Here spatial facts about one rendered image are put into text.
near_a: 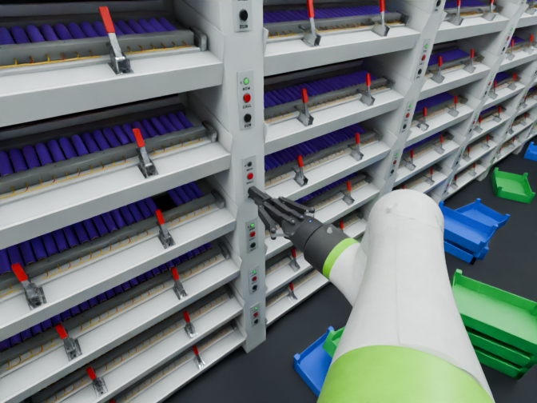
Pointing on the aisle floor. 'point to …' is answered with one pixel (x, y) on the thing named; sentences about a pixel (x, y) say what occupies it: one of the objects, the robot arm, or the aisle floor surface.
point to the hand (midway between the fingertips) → (259, 197)
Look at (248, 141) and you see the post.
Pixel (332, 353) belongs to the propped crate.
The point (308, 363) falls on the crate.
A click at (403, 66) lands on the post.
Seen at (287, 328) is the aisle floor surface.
